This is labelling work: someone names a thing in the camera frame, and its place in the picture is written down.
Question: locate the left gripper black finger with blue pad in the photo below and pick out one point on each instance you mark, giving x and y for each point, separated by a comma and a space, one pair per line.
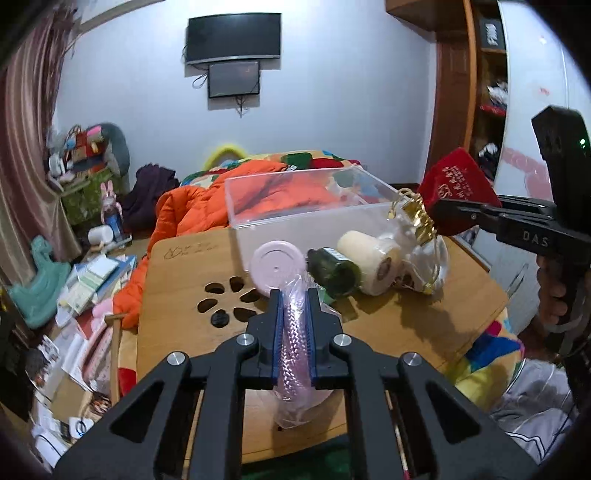
184, 419
404, 419

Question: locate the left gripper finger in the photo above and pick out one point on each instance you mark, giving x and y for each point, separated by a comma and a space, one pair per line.
460, 215
510, 201

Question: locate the cream paper roll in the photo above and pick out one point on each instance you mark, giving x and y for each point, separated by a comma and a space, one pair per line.
377, 258

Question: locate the dark green glass bottle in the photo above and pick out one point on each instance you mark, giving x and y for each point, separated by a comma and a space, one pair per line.
335, 272

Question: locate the clear plastic storage bin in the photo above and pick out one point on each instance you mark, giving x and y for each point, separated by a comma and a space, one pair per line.
363, 203

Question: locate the pink round lidded jar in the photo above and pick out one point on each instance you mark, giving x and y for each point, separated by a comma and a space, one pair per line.
274, 264

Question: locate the person's hand on gripper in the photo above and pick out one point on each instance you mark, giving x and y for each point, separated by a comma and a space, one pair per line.
551, 292

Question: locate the pile of books and papers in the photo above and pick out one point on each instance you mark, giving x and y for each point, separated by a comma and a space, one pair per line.
75, 372

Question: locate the wooden wardrobe shelf unit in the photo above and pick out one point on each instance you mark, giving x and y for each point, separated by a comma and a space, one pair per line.
472, 77

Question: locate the colourful patchwork bed quilt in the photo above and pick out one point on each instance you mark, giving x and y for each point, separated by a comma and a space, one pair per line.
296, 160

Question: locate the teal dinosaur plush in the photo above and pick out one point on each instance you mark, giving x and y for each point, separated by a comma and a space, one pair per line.
37, 301

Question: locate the white mug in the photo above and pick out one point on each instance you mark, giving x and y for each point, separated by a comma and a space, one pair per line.
100, 235

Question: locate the dark purple cloth heap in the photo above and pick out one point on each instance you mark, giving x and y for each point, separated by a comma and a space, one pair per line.
138, 206

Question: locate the pink bunny water bottle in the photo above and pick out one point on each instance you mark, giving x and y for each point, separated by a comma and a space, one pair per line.
111, 211

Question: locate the orange down jacket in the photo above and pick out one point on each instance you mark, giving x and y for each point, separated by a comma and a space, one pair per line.
193, 209

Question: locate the yellow curved headboard cushion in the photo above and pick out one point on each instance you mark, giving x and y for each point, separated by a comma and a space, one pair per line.
224, 152

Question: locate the cluttered green storage box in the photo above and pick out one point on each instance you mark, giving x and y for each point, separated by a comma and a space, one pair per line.
76, 169

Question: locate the grey round cushion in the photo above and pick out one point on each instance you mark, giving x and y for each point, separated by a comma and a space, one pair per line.
116, 154

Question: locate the pink brown curtain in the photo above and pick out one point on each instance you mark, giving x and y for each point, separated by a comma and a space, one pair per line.
29, 206

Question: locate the small wall monitor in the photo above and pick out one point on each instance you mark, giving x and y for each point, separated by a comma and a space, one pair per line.
233, 79

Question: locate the black wall television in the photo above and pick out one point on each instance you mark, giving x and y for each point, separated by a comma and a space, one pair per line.
225, 37

